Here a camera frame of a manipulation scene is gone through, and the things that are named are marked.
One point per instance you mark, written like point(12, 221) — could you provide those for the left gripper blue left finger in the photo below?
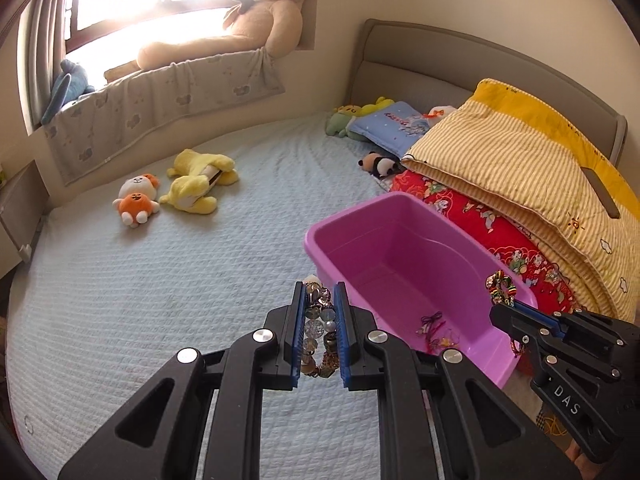
point(300, 300)

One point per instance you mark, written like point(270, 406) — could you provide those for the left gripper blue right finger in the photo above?
point(341, 306)

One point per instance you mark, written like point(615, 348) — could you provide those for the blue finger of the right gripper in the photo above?
point(532, 315)
point(521, 332)

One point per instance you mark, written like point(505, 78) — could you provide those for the red patterned quilt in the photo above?
point(502, 237)

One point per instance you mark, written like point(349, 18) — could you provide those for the purple plastic bin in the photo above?
point(421, 276)

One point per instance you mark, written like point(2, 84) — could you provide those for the white quilted bed cover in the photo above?
point(102, 307)

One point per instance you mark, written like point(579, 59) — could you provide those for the panda plush toy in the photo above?
point(379, 166)

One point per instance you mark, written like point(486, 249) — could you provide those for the green yellow plush toy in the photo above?
point(340, 122)

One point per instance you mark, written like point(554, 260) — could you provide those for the blue small pillow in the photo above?
point(395, 128)

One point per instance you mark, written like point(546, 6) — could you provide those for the yellow striped blanket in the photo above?
point(518, 156)

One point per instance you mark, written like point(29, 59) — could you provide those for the orange white plush toy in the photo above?
point(136, 202)

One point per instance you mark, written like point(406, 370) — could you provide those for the grey padded headboard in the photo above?
point(425, 66)

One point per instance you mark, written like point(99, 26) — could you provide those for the grey patterned window cloth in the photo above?
point(91, 131)

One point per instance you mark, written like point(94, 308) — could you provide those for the large beige teddy bear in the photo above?
point(273, 25)

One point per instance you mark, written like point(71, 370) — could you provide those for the grey bedside cabinet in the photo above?
point(24, 201)

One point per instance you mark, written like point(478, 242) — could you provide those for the blue plush toy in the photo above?
point(69, 85)

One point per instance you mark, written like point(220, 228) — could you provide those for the grey curtain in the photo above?
point(40, 50)

